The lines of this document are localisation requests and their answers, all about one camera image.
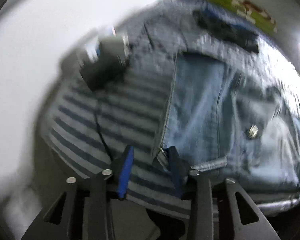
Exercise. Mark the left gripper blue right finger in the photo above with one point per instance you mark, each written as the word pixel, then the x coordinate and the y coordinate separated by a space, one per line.
pixel 238 215

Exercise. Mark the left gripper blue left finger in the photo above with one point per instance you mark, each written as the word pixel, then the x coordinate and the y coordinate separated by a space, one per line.
pixel 83 209

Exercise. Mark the light blue denim jeans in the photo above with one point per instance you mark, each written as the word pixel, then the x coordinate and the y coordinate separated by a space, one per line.
pixel 228 112

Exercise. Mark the striped blue white quilt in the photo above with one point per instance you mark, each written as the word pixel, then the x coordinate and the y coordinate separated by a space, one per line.
pixel 81 125

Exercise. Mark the black power adapter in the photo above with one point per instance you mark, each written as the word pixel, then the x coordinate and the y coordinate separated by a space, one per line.
pixel 105 70

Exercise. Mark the white power strip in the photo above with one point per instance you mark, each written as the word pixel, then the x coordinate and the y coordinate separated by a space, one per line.
pixel 108 41

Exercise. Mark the folded blue grey garment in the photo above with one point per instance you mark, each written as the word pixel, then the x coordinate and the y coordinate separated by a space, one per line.
pixel 226 26

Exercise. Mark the stacked green floral blankets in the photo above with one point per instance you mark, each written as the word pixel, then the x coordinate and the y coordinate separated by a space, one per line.
pixel 251 12

